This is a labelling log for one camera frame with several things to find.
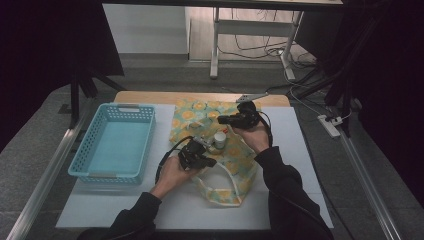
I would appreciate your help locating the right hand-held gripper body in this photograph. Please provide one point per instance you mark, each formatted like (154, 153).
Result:
(246, 116)

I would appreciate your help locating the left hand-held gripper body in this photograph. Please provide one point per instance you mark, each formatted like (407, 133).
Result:
(190, 156)

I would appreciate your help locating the small jar with white lid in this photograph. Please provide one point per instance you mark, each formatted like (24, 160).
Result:
(220, 138)

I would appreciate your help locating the orange floral cloth bag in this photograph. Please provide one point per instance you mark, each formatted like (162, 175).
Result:
(240, 160)

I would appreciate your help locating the light blue plastic basket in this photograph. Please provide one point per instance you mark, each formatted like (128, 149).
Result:
(110, 150)

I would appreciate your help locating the person's right hand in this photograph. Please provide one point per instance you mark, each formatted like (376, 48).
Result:
(256, 138)

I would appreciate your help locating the person's left hand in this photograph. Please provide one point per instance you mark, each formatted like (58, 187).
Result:
(171, 176)

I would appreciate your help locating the white table mat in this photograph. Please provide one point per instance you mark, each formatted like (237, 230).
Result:
(293, 166)

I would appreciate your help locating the white power strip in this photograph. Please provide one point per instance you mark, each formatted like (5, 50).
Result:
(329, 126)

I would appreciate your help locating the black metal stand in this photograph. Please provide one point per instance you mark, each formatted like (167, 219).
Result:
(345, 100)
(75, 100)

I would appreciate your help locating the white partition panel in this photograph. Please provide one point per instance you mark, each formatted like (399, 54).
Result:
(143, 30)

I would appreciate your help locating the dark curtain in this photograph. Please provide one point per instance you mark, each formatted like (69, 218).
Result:
(393, 83)
(40, 66)

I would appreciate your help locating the white desk frame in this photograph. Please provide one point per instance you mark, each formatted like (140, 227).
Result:
(253, 27)

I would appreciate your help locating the aluminium rail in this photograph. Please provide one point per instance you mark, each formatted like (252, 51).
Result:
(50, 173)
(370, 190)

